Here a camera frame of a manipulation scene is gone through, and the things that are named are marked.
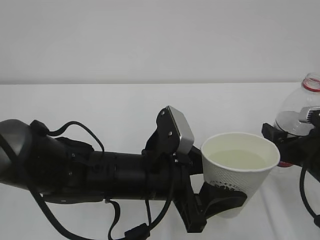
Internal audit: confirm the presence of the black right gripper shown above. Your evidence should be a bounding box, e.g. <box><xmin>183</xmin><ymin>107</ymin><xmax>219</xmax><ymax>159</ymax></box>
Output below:
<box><xmin>261</xmin><ymin>123</ymin><xmax>320</xmax><ymax>182</ymax></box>

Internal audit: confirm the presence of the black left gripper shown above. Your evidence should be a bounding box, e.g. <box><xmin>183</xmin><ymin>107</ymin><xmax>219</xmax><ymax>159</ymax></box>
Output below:
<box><xmin>144</xmin><ymin>146</ymin><xmax>247</xmax><ymax>233</ymax></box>

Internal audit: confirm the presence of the clear water bottle red label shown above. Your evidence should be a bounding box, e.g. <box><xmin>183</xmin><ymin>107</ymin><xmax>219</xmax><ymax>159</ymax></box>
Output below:
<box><xmin>273</xmin><ymin>73</ymin><xmax>320</xmax><ymax>168</ymax></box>

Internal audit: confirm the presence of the white paper cup green logo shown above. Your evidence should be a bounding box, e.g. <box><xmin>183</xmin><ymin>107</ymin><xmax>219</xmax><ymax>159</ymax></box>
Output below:
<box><xmin>200</xmin><ymin>132</ymin><xmax>281</xmax><ymax>204</ymax></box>

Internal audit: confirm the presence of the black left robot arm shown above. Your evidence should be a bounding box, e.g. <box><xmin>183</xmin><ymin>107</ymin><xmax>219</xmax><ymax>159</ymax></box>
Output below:
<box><xmin>0</xmin><ymin>119</ymin><xmax>247</xmax><ymax>240</ymax></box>

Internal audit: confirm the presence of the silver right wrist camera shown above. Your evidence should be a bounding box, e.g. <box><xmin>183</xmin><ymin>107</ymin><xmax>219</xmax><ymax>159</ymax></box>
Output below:
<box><xmin>298</xmin><ymin>106</ymin><xmax>320</xmax><ymax>124</ymax></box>

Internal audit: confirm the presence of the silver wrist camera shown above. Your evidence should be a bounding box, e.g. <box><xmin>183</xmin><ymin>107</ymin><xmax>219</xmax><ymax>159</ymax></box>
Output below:
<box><xmin>166</xmin><ymin>105</ymin><xmax>195</xmax><ymax>155</ymax></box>
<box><xmin>298</xmin><ymin>106</ymin><xmax>320</xmax><ymax>124</ymax></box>

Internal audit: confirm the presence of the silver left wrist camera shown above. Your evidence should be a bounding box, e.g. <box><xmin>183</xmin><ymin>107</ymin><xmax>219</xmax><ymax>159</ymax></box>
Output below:
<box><xmin>166</xmin><ymin>105</ymin><xmax>195</xmax><ymax>155</ymax></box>

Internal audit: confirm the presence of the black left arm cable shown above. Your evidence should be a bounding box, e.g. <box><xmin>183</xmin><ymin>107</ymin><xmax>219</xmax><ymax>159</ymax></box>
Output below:
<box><xmin>27</xmin><ymin>120</ymin><xmax>176</xmax><ymax>240</ymax></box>

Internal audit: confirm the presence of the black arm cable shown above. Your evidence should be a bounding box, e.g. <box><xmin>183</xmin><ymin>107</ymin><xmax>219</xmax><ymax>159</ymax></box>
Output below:
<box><xmin>27</xmin><ymin>120</ymin><xmax>176</xmax><ymax>240</ymax></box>
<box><xmin>299</xmin><ymin>163</ymin><xmax>320</xmax><ymax>231</ymax></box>

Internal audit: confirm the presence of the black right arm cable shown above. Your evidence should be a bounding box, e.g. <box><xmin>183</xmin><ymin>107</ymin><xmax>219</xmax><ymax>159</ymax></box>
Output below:
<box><xmin>299</xmin><ymin>163</ymin><xmax>320</xmax><ymax>231</ymax></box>

